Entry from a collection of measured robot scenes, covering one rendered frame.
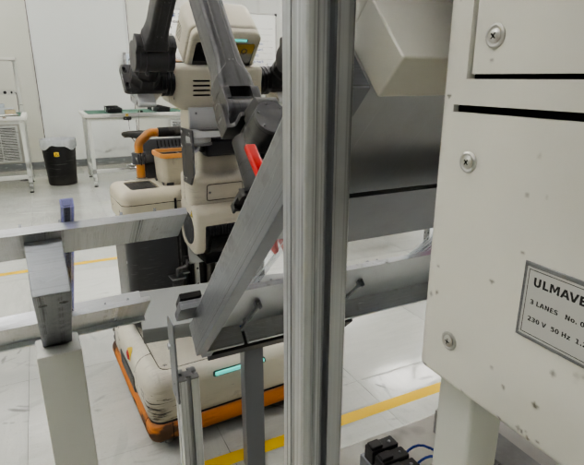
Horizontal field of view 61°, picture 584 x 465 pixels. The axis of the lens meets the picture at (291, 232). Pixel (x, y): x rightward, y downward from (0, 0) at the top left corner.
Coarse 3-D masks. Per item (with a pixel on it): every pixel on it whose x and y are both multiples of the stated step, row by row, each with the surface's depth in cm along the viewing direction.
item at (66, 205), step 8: (64, 200) 55; (72, 200) 56; (64, 208) 55; (72, 208) 55; (64, 216) 57; (72, 216) 57; (72, 256) 68; (72, 264) 70; (72, 272) 73; (72, 280) 76; (72, 288) 78; (72, 296) 82; (72, 304) 86
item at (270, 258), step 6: (282, 240) 74; (282, 246) 76; (270, 252) 79; (270, 258) 79; (276, 258) 80; (264, 264) 82; (270, 264) 82; (258, 270) 85; (264, 270) 84; (258, 276) 86; (252, 282) 88
